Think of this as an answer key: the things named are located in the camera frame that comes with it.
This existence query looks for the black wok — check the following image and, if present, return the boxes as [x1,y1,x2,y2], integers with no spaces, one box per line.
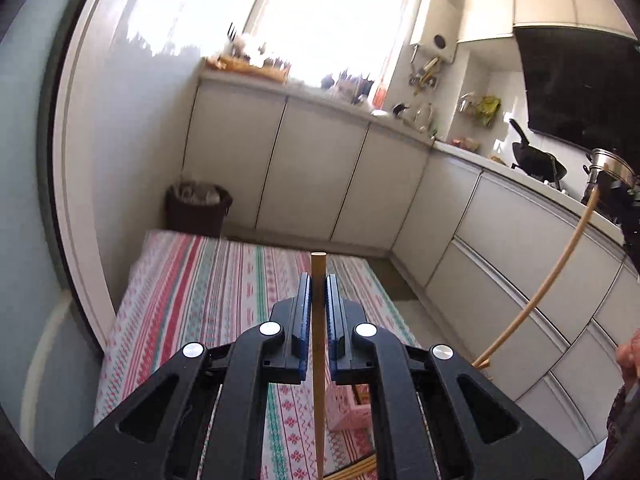
[507,119,569,186]

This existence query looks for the row of white base cabinets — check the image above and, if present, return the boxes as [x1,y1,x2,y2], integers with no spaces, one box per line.
[181,77,640,456]

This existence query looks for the black range hood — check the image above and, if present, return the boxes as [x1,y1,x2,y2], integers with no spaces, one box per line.
[515,27,640,156]

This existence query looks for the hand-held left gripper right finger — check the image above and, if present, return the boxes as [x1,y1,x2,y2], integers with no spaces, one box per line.
[325,272,583,480]

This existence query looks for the yellow green bag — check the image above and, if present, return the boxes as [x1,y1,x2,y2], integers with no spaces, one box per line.
[477,96,502,128]

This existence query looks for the light wooden chopstick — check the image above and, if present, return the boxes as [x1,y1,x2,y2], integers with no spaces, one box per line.
[472,162,608,368]
[310,251,328,480]

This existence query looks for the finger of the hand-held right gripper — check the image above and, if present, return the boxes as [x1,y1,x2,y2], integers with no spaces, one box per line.
[597,174,640,261]

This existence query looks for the white water heater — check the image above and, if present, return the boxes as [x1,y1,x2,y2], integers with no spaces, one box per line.
[410,0,461,63]

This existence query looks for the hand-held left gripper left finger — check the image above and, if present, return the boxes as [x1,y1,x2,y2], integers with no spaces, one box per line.
[55,272,313,480]

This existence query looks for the person's right hand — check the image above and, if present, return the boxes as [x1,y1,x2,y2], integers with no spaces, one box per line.
[615,329,640,383]

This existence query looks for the pink mesh chopstick holder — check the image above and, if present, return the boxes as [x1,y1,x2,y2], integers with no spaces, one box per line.
[327,385,373,431]

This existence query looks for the frosted glass door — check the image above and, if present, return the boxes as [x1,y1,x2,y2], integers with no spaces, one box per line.
[0,0,121,461]

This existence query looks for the kitchen window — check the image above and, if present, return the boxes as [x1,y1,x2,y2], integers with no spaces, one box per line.
[245,0,421,91]

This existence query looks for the striped patterned tablecloth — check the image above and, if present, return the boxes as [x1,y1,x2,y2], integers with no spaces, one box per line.
[94,229,426,480]

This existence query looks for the row of windowsill jars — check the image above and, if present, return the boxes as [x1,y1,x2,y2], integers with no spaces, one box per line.
[235,32,396,111]

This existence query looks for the white kitchen countertop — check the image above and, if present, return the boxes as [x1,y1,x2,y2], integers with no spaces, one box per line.
[197,67,626,248]

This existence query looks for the white kettle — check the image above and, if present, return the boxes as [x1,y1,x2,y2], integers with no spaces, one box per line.
[414,102,435,133]

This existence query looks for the dark trash bin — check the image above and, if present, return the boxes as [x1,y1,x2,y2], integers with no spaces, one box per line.
[165,180,233,238]

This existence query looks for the stainless steel steamer pot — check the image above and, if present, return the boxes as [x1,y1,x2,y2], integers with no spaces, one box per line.
[581,147,640,206]

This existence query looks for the yellowish flat basket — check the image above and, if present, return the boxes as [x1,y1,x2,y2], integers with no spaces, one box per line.
[205,55,291,83]

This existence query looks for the white upper cabinet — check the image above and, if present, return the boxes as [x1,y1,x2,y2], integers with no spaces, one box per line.
[457,0,638,43]

